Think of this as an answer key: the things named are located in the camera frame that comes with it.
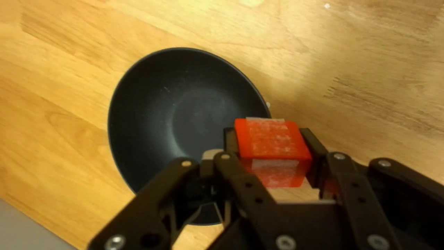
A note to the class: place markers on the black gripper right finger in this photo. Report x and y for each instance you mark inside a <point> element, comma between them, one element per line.
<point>392,203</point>

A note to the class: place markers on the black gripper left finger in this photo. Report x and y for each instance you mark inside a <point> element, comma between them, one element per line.
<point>161,203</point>

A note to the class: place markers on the red cube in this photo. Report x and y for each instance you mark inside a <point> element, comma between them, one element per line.
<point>270,139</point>

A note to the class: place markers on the black bowl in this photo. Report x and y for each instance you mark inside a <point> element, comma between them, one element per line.
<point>170,115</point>

